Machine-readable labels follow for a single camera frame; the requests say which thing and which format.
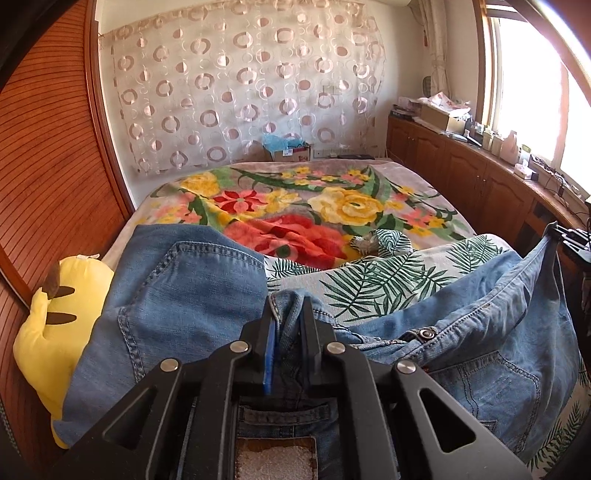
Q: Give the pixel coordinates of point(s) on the wooden slatted wardrobe door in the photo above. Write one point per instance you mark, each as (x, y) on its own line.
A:
(51, 161)

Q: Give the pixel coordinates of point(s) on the window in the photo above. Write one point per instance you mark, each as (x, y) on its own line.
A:
(540, 78)

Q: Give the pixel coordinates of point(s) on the leaf print pillow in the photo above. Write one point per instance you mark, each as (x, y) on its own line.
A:
(392, 240)

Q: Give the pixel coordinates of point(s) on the stack of books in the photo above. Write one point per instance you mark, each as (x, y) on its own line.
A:
(405, 108)

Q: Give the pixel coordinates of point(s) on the white lace window curtain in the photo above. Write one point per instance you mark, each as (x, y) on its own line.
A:
(436, 41)

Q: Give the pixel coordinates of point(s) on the circle pattern sheer curtain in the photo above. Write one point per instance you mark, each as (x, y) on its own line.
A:
(240, 83)

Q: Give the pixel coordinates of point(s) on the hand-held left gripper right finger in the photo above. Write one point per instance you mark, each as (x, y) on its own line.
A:
(308, 355)

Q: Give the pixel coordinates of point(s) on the tissue box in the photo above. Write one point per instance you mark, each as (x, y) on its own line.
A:
(525, 171)

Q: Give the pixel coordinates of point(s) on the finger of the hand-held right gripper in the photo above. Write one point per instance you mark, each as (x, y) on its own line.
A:
(559, 234)

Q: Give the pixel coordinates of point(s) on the white plastic bottle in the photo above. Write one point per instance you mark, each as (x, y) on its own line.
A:
(509, 146)

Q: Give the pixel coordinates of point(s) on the white power strip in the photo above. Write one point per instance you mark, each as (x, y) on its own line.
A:
(551, 177)

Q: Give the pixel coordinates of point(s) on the small white jars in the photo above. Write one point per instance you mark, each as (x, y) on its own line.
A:
(490, 141)

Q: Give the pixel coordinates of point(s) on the wall socket panel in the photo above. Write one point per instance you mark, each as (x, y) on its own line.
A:
(331, 151)

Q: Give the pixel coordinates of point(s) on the yellow plush toy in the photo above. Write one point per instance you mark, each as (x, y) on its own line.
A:
(51, 341)

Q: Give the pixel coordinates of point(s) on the blue denim pants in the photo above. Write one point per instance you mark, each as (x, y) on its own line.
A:
(184, 295)

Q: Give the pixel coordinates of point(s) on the wooden cabinet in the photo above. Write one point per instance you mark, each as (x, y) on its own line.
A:
(466, 180)

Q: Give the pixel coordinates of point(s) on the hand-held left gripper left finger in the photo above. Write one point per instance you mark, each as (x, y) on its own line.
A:
(269, 357)

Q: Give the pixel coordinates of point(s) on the grey striped furry object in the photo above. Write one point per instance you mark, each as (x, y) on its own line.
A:
(364, 243)

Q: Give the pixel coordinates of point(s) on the floral blanket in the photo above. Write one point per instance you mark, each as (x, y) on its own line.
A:
(295, 207)

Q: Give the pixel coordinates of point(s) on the palm leaf print sheet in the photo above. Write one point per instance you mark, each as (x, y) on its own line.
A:
(383, 281)

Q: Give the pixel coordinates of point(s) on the cardboard box with blue cloth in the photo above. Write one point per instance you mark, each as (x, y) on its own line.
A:
(287, 147)

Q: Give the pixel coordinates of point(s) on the brown cardboard box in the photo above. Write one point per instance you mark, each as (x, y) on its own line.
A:
(434, 115)

